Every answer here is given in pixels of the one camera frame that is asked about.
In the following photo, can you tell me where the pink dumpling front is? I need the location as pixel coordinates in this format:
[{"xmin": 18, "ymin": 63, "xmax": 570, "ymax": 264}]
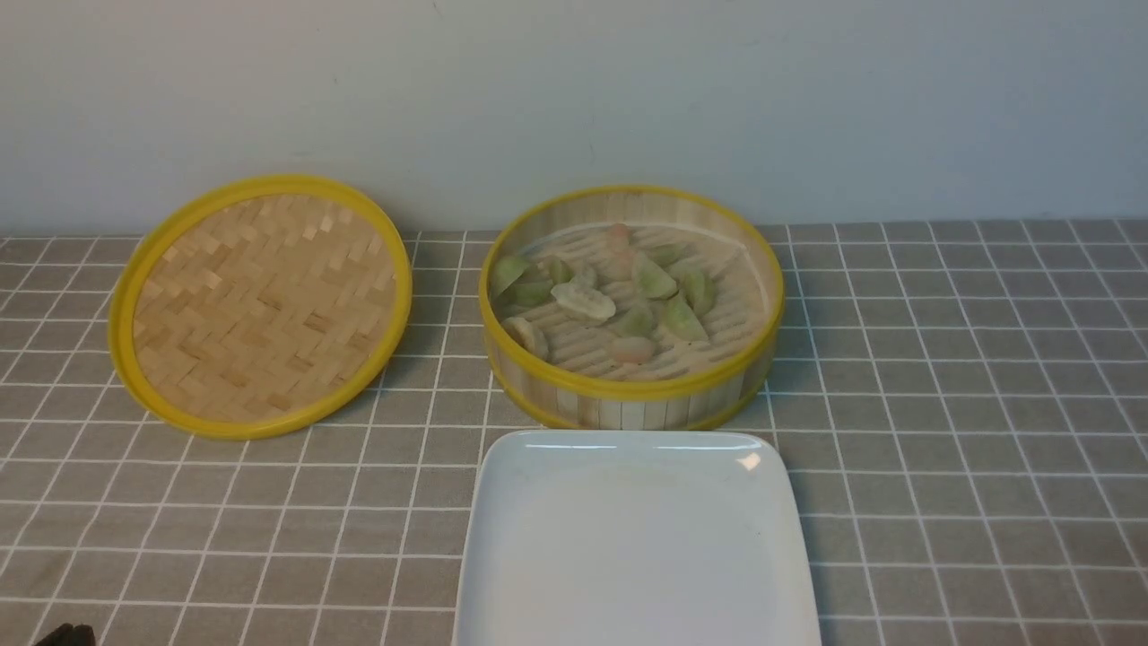
[{"xmin": 608, "ymin": 336, "xmax": 657, "ymax": 364}]

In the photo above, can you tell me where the small green dumpling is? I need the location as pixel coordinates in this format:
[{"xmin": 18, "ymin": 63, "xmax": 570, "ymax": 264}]
[{"xmin": 545, "ymin": 257, "xmax": 577, "ymax": 285}]

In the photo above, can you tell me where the pink dumpling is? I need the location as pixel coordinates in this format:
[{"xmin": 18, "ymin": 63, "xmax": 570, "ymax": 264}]
[
  {"xmin": 605, "ymin": 223, "xmax": 636, "ymax": 281},
  {"xmin": 608, "ymin": 336, "xmax": 657, "ymax": 364}
]

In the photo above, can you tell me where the yellow rimmed bamboo steamer basket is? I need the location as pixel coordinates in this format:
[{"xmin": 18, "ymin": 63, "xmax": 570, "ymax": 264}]
[{"xmin": 479, "ymin": 187, "xmax": 786, "ymax": 431}]

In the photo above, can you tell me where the beige dumpling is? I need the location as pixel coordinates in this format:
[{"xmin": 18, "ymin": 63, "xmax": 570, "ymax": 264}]
[{"xmin": 501, "ymin": 316, "xmax": 550, "ymax": 361}]

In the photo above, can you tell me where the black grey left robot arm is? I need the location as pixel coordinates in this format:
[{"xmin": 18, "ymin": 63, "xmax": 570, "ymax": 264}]
[{"xmin": 34, "ymin": 623, "xmax": 96, "ymax": 646}]

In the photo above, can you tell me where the yellow rimmed bamboo steamer lid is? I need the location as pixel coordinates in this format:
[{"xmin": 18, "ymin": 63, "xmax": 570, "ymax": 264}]
[{"xmin": 108, "ymin": 176, "xmax": 413, "ymax": 441}]

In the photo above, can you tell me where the green dumpling back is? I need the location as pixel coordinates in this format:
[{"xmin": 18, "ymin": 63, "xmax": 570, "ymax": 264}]
[{"xmin": 644, "ymin": 244, "xmax": 688, "ymax": 268}]

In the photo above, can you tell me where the pink dumpling back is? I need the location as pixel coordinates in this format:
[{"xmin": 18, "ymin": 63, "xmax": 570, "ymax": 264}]
[{"xmin": 605, "ymin": 223, "xmax": 636, "ymax": 281}]

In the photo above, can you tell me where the white dumpling centre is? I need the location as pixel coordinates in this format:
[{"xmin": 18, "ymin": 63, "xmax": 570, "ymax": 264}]
[{"xmin": 551, "ymin": 281, "xmax": 618, "ymax": 322}]

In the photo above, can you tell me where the white square plate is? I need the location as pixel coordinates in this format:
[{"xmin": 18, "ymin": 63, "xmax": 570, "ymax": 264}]
[{"xmin": 452, "ymin": 430, "xmax": 822, "ymax": 645}]

